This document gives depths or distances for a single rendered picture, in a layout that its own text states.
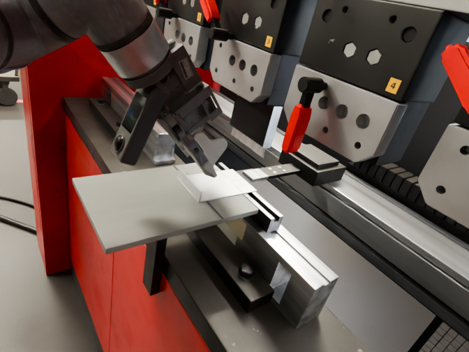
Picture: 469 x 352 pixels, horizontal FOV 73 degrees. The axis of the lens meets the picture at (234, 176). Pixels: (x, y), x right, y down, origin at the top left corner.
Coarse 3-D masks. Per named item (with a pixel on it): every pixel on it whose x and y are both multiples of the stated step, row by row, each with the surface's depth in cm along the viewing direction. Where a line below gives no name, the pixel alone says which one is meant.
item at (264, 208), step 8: (224, 168) 67; (256, 200) 60; (264, 200) 59; (264, 208) 58; (272, 208) 57; (256, 216) 57; (264, 216) 56; (272, 216) 57; (280, 216) 56; (264, 224) 56; (272, 224) 55; (280, 224) 57
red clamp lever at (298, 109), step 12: (300, 84) 37; (312, 84) 36; (324, 84) 37; (312, 96) 38; (300, 108) 38; (300, 120) 38; (288, 132) 40; (300, 132) 39; (288, 144) 40; (300, 144) 41
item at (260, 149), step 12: (240, 96) 57; (240, 108) 58; (252, 108) 55; (264, 108) 53; (276, 108) 52; (240, 120) 58; (252, 120) 56; (264, 120) 53; (276, 120) 53; (240, 132) 60; (252, 132) 56; (264, 132) 54; (252, 144) 58; (264, 144) 54; (264, 156) 56
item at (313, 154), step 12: (288, 156) 76; (300, 156) 75; (312, 156) 74; (324, 156) 76; (264, 168) 70; (276, 168) 71; (288, 168) 73; (300, 168) 74; (312, 168) 71; (324, 168) 72; (336, 168) 74; (252, 180) 65; (312, 180) 71; (324, 180) 73; (336, 180) 77
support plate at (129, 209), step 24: (168, 168) 62; (192, 168) 64; (96, 192) 50; (120, 192) 52; (144, 192) 53; (168, 192) 55; (96, 216) 46; (120, 216) 47; (144, 216) 48; (168, 216) 49; (192, 216) 50; (216, 216) 52; (240, 216) 54; (120, 240) 42; (144, 240) 44
